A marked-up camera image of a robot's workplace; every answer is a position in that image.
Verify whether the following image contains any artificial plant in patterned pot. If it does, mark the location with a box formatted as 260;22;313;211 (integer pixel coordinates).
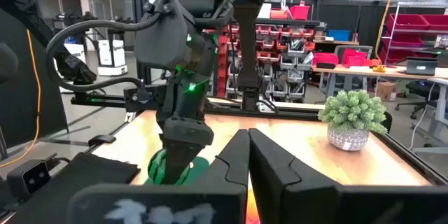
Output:
317;89;389;153

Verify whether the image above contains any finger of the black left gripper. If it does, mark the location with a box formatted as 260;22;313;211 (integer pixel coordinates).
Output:
160;139;201;186

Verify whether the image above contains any orange hanging cable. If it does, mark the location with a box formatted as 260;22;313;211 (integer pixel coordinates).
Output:
0;0;43;169

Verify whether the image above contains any black office chair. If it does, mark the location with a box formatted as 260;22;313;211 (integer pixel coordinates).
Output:
394;80;442;120

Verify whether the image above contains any black table-level camera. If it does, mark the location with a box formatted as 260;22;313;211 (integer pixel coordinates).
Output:
6;158;54;201

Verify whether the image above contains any storage rack with red bins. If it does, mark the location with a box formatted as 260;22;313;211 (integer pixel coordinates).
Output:
209;16;316;99

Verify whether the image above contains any wire shelf with red bins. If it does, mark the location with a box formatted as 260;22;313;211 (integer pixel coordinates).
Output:
379;1;448;66

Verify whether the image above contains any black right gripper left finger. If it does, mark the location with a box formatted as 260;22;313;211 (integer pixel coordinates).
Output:
66;128;251;224

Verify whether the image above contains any black folded cloth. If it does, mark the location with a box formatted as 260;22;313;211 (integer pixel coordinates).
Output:
6;151;141;224

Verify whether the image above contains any yellow hanging cable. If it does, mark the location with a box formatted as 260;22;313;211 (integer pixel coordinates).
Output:
372;0;399;74

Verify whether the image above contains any red plastic box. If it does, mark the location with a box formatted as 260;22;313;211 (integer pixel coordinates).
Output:
340;48;369;69
312;52;340;67

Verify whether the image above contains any blue plastic bin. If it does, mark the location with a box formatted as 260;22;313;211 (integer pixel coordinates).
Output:
326;29;353;42

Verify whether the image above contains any black diagonal frame brace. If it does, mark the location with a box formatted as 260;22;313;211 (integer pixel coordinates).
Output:
0;0;98;85

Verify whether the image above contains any teal plastic container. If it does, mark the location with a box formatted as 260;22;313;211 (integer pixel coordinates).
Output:
143;155;211;187

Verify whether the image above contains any cardboard box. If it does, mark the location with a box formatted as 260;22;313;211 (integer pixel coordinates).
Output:
375;81;398;103

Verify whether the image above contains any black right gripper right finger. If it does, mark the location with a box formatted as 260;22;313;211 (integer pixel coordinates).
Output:
248;127;448;224

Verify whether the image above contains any wooden desk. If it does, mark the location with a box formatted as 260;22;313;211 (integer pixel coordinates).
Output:
310;63;448;99

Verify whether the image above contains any black table clamp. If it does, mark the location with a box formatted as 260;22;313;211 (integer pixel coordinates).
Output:
87;134;118;148

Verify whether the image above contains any grey laptop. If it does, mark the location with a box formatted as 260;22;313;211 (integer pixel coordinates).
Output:
405;57;439;76

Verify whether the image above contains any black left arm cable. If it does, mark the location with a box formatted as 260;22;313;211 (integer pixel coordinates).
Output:
45;0;197;94

